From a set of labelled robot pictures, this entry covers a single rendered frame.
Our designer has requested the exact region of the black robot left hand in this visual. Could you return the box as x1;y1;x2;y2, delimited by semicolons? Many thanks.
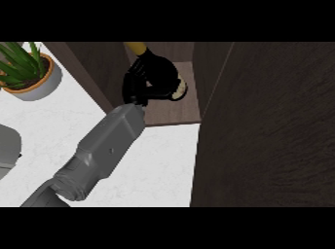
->
121;47;184;108

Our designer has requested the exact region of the wine bottle with yellow neck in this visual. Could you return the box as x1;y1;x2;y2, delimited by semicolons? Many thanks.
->
124;42;190;102

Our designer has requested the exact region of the dark brown wooden cabinet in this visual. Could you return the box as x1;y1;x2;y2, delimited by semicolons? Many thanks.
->
41;42;234;128

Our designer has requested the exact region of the dark brown cabinet door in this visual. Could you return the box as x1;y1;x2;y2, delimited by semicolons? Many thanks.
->
189;42;335;208

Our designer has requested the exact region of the green plant in grey pot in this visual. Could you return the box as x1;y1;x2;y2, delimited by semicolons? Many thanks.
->
0;42;65;102

